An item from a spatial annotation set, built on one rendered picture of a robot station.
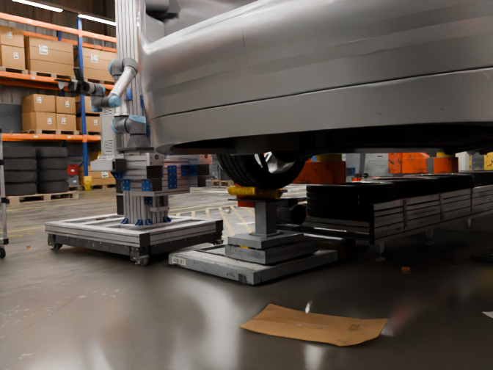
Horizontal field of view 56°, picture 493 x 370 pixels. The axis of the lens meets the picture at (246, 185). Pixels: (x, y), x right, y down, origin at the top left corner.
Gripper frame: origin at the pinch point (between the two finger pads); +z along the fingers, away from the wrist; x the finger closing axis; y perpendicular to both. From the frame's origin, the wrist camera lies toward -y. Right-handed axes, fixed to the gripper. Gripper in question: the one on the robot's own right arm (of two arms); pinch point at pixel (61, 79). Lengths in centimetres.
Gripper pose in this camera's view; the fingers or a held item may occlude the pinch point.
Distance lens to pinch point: 319.0
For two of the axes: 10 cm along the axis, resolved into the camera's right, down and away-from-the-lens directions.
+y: -1.0, 9.9, 1.1
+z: -4.2, 0.6, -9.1
